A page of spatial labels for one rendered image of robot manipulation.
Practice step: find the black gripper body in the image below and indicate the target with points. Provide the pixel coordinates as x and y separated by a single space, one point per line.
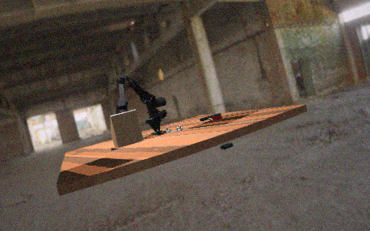
152 118

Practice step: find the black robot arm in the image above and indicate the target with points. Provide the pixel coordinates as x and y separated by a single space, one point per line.
121 106

